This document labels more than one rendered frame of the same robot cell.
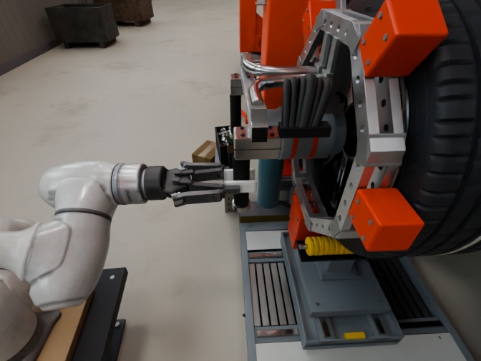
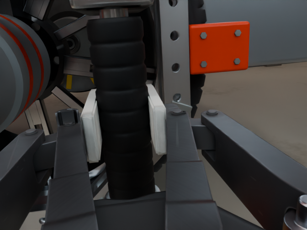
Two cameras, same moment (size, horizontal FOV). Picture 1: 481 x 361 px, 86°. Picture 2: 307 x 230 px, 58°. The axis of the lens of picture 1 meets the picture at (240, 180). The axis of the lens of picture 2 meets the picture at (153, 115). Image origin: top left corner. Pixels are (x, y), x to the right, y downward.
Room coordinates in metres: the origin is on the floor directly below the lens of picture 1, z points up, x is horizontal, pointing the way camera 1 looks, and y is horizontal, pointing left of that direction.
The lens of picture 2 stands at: (0.44, 0.19, 0.89)
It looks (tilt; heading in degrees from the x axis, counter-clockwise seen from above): 18 degrees down; 267
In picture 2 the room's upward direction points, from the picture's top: 4 degrees counter-clockwise
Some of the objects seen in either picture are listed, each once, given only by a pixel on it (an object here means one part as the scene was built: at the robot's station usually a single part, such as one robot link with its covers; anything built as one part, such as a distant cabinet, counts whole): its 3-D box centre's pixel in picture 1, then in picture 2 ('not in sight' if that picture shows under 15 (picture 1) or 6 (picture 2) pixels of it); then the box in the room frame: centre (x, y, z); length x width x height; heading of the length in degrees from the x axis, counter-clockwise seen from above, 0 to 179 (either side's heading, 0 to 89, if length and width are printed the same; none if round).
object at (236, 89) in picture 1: (245, 83); not in sight; (0.79, -0.01, 0.93); 0.09 x 0.05 x 0.05; 93
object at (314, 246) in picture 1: (345, 244); not in sight; (0.51, -0.33, 0.51); 0.29 x 0.06 x 0.06; 93
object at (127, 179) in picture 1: (134, 183); not in sight; (0.44, 0.23, 0.83); 0.09 x 0.06 x 0.09; 3
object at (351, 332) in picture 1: (331, 279); not in sight; (0.61, -0.40, 0.13); 0.50 x 0.36 x 0.10; 3
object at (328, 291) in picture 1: (339, 248); not in sight; (0.64, -0.40, 0.32); 0.40 x 0.30 x 0.28; 3
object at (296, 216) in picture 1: (314, 223); not in sight; (0.63, -0.27, 0.48); 0.16 x 0.12 x 0.17; 93
